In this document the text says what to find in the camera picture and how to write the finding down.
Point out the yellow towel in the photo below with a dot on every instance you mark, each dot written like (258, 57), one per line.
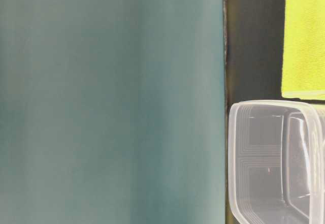
(303, 50)

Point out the clear plastic container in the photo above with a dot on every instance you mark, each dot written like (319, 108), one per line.
(276, 162)

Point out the teal backdrop curtain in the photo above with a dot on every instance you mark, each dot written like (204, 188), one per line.
(112, 111)

